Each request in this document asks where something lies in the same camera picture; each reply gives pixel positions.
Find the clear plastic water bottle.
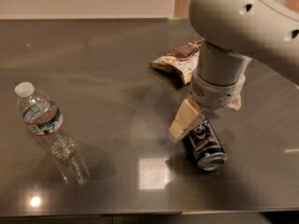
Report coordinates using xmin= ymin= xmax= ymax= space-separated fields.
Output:
xmin=14 ymin=82 xmax=89 ymax=185

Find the brown white chip bag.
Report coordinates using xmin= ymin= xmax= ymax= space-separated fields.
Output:
xmin=149 ymin=39 xmax=202 ymax=85

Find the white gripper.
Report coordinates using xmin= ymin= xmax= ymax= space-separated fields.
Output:
xmin=168 ymin=72 xmax=246 ymax=143

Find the blue pepsi can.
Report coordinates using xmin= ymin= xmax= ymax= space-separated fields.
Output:
xmin=185 ymin=119 xmax=227 ymax=172

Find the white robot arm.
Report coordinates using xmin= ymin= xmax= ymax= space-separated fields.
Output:
xmin=168 ymin=0 xmax=299 ymax=143

